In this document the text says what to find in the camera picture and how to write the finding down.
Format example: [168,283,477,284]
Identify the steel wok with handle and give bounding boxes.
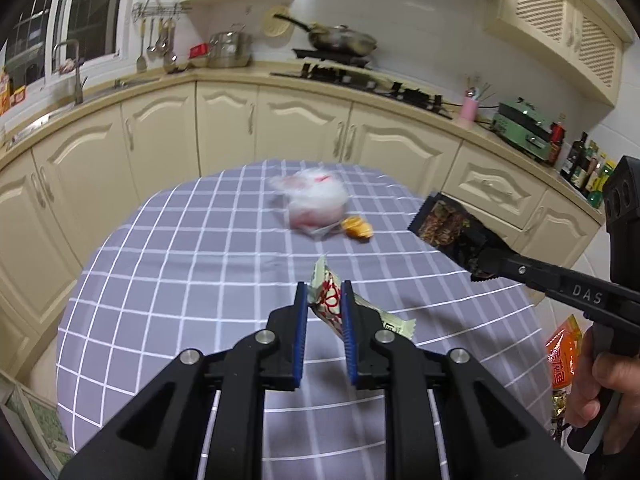
[274,14,378,58]

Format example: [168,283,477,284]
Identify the pink chopstick cup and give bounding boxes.
[460,75,493,125]

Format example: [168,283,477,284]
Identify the cream and red wrapper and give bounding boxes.
[306,255,417,346]

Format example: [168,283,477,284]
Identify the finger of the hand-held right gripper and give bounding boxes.
[470,245,640,318]

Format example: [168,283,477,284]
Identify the dark glass bottle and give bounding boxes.
[580,142,601,191]
[562,131,590,181]

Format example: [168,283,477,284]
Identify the green electric cooker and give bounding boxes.
[490,96,561,161]

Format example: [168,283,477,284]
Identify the white plastic bag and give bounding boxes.
[270,166,351,236]

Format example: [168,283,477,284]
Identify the yellow green bottle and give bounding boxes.
[587,157,618,208]

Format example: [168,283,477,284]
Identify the red label sauce bottle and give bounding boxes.
[546,115,568,167]

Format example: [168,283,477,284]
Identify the green patterned framed panel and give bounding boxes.
[0,380,73,480]

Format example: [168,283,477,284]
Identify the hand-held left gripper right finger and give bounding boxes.
[341,280,587,480]

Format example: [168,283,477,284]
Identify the black snack packet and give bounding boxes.
[407,192,506,281]

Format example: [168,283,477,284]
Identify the steel pot with lid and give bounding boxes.
[207,30,253,68]

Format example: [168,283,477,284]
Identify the grey checked tablecloth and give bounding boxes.
[56,160,547,480]

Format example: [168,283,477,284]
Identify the steel sink faucet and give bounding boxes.
[52,39,88,106]

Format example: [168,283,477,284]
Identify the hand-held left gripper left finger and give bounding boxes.
[59,281,310,480]

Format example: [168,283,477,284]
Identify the person's right hand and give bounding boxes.
[565,332,640,456]

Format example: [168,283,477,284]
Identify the dark kitchen window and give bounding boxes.
[0,0,133,106]

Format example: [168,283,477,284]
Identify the cream base cabinets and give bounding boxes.
[0,62,606,411]

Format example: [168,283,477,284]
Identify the black gas stove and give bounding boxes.
[270,49,453,120]

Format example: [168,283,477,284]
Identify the pale yellow round board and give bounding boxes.
[262,5,293,37]

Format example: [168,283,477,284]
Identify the gold foil wrapper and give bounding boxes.
[550,390,571,441]

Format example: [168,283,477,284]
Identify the wall utensil rack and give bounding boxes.
[132,0,193,73]

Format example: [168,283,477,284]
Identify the small orange snack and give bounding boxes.
[341,216,374,241]

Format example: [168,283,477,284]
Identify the orange yellow box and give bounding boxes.
[0,70,26,116]

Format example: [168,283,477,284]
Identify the orange printed snack bag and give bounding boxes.
[545,315,583,391]

